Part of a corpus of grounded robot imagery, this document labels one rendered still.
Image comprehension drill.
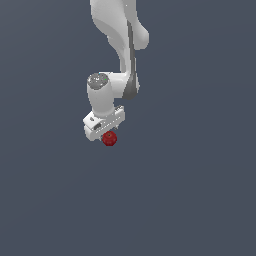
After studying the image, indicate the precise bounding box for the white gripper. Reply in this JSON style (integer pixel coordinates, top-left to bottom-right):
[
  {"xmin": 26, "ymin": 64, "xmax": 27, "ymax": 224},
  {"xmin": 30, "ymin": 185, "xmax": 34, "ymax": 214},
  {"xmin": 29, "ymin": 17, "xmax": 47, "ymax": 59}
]
[{"xmin": 82, "ymin": 105, "xmax": 126, "ymax": 142}]

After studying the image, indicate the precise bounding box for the small red ball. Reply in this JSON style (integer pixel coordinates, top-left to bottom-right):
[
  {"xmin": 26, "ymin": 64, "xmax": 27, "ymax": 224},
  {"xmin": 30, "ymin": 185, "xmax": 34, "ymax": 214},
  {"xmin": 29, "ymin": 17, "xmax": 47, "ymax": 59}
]
[{"xmin": 101, "ymin": 130, "xmax": 118, "ymax": 147}]

